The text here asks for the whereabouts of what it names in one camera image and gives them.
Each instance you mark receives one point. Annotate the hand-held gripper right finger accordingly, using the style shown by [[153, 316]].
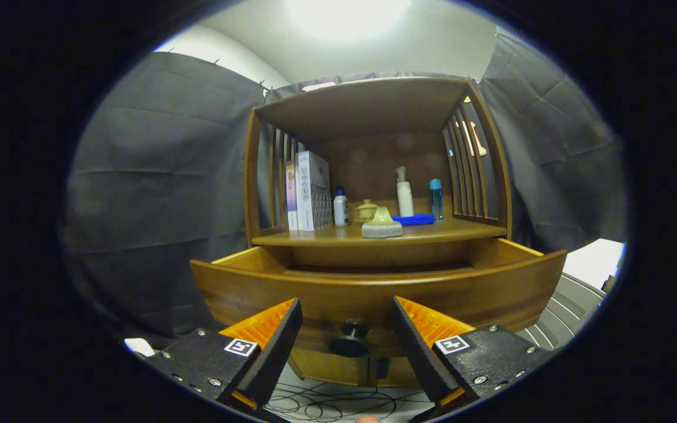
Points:
[[418, 349]]

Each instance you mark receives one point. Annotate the clear blue bottle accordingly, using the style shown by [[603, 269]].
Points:
[[436, 202]]

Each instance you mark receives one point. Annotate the white patterned box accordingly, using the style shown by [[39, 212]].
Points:
[[314, 191]]

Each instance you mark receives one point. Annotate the blue folded cloth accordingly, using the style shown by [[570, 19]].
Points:
[[418, 220]]

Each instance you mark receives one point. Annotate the purple slim box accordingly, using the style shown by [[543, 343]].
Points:
[[291, 197]]

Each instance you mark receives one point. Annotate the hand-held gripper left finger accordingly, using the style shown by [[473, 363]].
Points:
[[274, 349]]

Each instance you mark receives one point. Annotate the brown wooden drawer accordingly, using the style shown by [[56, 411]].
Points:
[[362, 296]]

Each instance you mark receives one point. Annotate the yellow lidded teacup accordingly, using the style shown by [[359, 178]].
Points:
[[364, 211]]

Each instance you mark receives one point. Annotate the black backdrop cloth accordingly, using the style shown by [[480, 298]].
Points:
[[156, 176]]

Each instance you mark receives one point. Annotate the small white object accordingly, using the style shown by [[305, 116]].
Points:
[[138, 346]]

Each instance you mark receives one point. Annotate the small white bottle blue cap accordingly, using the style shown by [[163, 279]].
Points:
[[341, 210]]

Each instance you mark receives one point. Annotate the brown wooden cabinet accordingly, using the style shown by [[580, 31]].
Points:
[[368, 108]]

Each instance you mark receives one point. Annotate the white pump bottle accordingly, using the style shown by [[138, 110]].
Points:
[[405, 197]]

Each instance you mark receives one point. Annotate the brown wooden countertop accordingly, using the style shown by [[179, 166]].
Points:
[[327, 238]]

